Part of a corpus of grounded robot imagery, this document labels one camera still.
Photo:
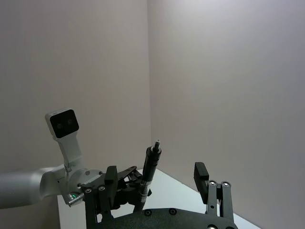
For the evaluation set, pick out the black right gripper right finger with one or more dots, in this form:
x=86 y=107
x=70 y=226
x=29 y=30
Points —
x=220 y=200

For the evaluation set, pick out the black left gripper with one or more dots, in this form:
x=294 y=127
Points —
x=126 y=194

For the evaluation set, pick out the white table cloth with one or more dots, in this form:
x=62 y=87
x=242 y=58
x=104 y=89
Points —
x=176 y=193

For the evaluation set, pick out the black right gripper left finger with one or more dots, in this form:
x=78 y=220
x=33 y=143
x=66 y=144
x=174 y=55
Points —
x=101 y=199

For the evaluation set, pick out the black cylindrical tool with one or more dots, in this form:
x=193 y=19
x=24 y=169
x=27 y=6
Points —
x=149 y=171

